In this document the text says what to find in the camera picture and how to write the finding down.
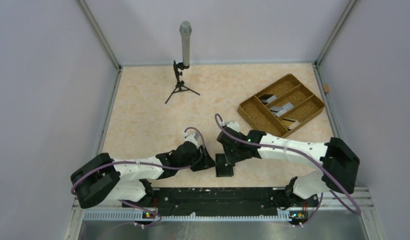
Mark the grey microphone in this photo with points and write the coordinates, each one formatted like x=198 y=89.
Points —
x=185 y=33

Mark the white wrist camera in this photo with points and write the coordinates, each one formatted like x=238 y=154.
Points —
x=233 y=125
x=194 y=138

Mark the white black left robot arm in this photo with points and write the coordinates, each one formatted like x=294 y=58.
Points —
x=104 y=178

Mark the small wooden wall block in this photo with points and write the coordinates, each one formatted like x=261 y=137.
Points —
x=325 y=88

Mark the gold card stack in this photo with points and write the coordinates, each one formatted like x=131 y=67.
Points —
x=289 y=123

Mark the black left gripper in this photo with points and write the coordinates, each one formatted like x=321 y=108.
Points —
x=209 y=162

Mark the silver card stack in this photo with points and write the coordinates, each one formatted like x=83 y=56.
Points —
x=280 y=110

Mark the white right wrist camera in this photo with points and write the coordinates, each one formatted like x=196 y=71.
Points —
x=233 y=125

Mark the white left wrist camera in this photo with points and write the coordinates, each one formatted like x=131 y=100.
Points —
x=194 y=138

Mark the woven wicker divided tray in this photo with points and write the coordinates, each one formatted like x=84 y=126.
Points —
x=307 y=106

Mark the black card stack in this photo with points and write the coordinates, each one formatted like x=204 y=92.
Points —
x=267 y=98

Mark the black mini tripod stand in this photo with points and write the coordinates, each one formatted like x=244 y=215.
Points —
x=180 y=87

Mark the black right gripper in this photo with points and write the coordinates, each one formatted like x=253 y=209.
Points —
x=232 y=159

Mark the black leather card holder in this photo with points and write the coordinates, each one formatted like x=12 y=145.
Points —
x=223 y=167

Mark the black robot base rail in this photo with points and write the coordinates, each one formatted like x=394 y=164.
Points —
x=222 y=201

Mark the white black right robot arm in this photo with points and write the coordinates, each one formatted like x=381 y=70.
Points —
x=335 y=164

